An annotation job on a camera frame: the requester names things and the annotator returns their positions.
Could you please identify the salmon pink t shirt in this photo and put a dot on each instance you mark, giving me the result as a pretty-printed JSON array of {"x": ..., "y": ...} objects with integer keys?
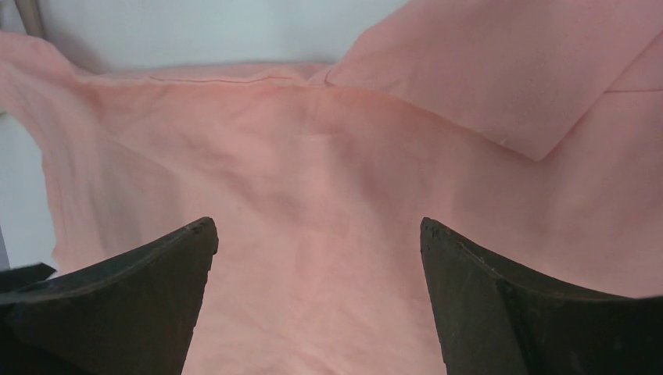
[{"x": 533, "y": 128}]

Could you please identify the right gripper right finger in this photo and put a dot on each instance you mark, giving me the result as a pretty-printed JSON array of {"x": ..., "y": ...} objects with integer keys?
[{"x": 497, "y": 316}]

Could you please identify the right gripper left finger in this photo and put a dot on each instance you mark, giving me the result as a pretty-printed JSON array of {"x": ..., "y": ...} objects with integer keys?
[{"x": 133, "y": 313}]

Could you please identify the left aluminium frame post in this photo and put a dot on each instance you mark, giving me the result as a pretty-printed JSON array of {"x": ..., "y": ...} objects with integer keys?
[{"x": 30, "y": 16}]

